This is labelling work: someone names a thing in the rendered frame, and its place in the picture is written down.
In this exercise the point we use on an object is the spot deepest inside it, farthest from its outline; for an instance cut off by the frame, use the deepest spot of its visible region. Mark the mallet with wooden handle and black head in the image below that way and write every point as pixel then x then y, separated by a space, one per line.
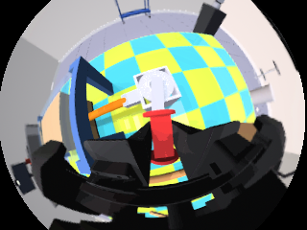
pixel 167 176

